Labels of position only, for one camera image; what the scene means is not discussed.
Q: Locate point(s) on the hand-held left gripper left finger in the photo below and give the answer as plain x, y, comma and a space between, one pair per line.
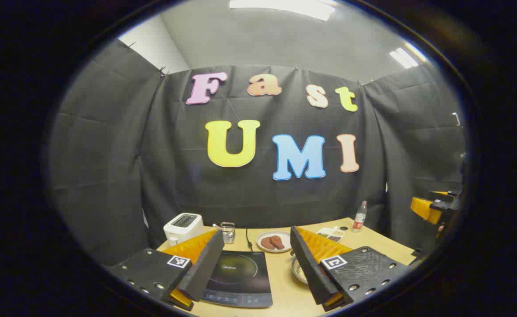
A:
205, 268

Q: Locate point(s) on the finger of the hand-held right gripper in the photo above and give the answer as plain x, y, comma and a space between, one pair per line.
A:
426, 210

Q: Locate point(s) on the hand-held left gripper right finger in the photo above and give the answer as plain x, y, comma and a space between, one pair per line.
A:
309, 268

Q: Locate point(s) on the stainless steel pot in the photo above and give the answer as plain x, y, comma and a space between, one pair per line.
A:
298, 270

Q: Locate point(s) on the black induction cooktop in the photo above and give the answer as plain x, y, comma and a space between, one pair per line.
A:
241, 273

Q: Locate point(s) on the round white plate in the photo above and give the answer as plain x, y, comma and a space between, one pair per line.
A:
280, 251

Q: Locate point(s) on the white divided tray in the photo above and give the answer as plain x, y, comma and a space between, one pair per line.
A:
329, 232

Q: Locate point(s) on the brown meat piece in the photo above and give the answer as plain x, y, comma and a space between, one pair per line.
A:
278, 241
267, 243

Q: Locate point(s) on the white toaster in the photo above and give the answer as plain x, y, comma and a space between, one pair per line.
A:
183, 226

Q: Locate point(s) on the clear plastic water bottle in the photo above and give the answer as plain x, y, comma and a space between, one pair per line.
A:
359, 220

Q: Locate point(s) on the black backdrop cloth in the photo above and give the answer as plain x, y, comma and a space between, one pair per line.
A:
175, 176

